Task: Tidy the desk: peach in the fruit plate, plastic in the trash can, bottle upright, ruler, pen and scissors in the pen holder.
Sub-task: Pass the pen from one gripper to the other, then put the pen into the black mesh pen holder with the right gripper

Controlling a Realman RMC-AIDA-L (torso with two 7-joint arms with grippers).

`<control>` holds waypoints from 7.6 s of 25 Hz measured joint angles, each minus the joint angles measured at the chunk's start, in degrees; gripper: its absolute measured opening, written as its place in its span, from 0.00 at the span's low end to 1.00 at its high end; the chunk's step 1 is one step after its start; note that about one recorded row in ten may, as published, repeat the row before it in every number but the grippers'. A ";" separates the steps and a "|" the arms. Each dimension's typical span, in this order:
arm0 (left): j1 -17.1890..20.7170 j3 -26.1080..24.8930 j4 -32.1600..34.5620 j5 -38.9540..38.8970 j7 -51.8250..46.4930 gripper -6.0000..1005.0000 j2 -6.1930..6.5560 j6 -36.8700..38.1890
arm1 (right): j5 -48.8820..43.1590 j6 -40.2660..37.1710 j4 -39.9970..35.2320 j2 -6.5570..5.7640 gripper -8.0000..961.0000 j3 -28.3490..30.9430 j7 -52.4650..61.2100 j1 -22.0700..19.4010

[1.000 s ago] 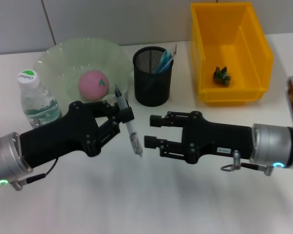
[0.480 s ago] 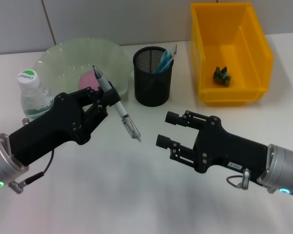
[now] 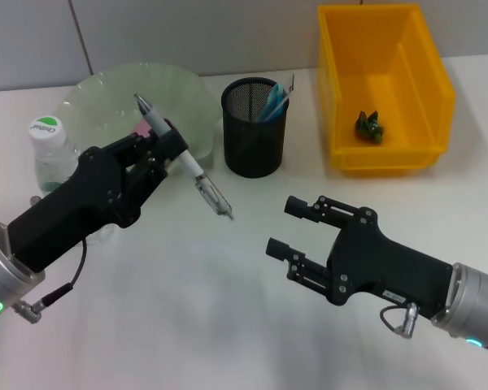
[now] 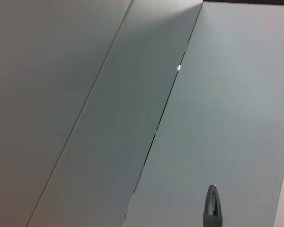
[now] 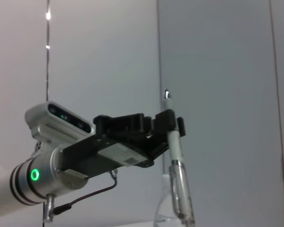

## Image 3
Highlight black mesh pen holder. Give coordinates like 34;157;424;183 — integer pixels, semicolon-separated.
221;76;292;180

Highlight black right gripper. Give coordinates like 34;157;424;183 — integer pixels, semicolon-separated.
266;194;455;323

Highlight yellow plastic bin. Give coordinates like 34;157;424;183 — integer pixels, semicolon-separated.
316;2;457;178

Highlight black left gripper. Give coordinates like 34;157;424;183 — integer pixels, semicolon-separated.
7;120;189;273

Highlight clear green-label water bottle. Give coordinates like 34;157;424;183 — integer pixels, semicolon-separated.
27;115;115;245

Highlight right gripper connector cable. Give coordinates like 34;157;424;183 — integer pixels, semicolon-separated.
380;302;420;339

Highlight left gripper connector cable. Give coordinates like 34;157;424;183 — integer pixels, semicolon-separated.
14;239;89;325

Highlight pink peach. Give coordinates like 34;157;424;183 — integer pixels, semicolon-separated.
132;120;152;140

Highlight transparent plastic ruler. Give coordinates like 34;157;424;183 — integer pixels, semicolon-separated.
268;72;297;119

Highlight blue scissors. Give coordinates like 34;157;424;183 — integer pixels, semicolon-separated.
259;83;288;123

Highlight gripper connector cable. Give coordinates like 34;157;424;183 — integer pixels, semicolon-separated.
380;302;420;339
14;239;89;325

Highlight green glass fruit plate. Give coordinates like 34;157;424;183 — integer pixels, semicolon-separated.
56;60;224;163

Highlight green plastic scrap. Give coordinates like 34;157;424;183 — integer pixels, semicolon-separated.
354;109;386;145

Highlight clear silver pen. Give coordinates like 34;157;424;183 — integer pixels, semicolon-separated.
133;93;236;221

